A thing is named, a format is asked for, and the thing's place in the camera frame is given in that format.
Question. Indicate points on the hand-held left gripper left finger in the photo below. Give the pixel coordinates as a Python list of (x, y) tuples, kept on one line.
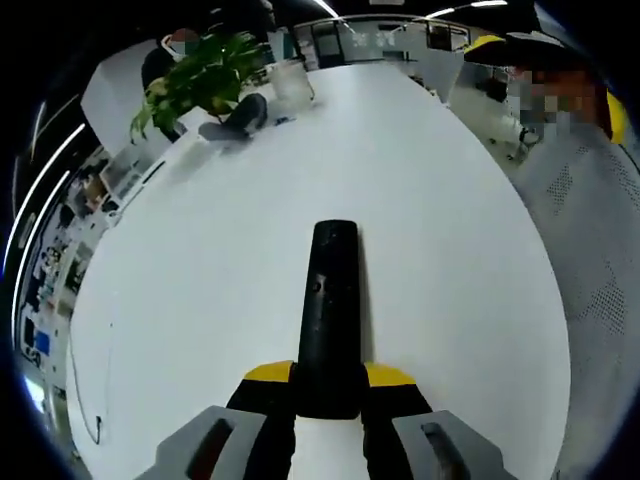
[(260, 410)]

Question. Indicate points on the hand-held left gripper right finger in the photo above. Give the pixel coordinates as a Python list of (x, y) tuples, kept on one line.
[(395, 400)]

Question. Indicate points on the black remote control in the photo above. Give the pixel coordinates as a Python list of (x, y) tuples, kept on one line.
[(332, 310)]

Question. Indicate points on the blue container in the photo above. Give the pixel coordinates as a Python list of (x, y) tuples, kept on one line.
[(41, 341)]

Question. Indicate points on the clear plastic jug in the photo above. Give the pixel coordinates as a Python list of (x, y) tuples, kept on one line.
[(292, 82)]

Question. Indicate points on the small blue object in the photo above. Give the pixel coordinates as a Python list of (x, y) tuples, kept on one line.
[(284, 120)]

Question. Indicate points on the green potted plant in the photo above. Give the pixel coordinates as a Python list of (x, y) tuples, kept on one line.
[(200, 80)]

